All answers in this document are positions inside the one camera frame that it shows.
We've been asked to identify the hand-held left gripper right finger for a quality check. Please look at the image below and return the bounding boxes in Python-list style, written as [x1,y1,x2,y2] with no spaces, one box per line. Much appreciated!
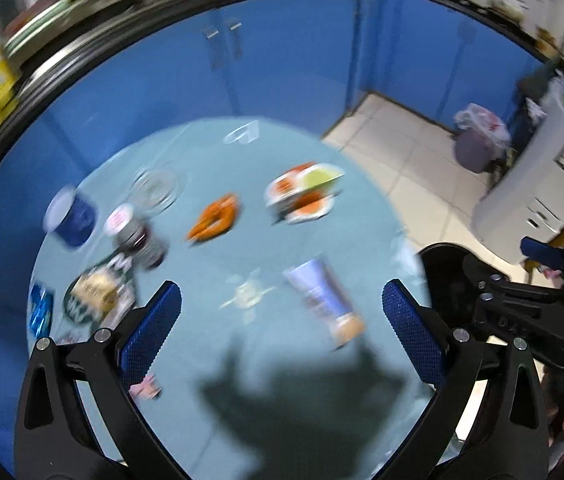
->
[381,279,550,480]

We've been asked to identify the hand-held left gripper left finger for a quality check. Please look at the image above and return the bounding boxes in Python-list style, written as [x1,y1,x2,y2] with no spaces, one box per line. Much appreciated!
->
[14,280,193,480]

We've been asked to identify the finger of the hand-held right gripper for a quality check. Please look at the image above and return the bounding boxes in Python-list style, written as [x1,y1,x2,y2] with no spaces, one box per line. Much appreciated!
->
[520,236,564,286]
[462,254,564,363]

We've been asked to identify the yellow snack bag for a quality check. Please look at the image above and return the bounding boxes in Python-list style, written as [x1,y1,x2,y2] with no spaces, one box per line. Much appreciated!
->
[69,265,135,318]

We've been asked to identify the pale purple tube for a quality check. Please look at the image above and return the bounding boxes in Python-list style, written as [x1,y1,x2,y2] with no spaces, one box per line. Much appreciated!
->
[283,255,365,351]

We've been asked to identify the orange snack piece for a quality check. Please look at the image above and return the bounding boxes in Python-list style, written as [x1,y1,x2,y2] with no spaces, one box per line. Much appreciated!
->
[185,192,240,243]

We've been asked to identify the orange and green food packet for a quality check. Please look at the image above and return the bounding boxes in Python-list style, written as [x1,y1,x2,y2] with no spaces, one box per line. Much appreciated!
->
[264,162,345,225]

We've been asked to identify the white refrigerator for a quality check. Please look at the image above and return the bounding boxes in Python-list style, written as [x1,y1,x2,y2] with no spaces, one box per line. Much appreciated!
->
[472,77,564,266]

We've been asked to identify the pink wrapper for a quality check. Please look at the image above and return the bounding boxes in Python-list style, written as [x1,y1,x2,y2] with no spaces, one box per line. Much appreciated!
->
[129,372,163,401]

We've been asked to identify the dark jar with white lid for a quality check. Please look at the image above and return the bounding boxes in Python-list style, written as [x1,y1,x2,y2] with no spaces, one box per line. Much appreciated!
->
[104,203,169,270]

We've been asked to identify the small blue packet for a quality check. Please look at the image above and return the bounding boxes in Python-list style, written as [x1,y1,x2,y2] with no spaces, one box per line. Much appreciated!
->
[28,284,54,339]

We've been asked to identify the grey bin with white bag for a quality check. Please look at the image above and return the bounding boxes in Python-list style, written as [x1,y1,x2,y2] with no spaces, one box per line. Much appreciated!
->
[453,103,512,173]

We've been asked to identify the blue cup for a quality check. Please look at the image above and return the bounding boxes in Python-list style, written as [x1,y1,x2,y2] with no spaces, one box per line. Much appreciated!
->
[43,185,99,249]

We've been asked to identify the clear glass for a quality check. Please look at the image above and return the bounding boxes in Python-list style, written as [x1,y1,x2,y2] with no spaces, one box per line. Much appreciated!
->
[129,167,185,213]

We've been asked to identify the dark cloth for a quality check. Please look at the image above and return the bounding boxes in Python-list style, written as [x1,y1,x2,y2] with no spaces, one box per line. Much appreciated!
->
[516,67,558,153]

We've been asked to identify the blue kitchen cabinets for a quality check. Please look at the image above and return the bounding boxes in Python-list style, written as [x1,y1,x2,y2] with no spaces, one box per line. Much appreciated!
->
[0,0,553,466]

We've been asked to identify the steel dish rack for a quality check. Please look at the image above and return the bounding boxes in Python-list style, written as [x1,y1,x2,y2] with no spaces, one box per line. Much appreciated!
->
[0,0,143,61]

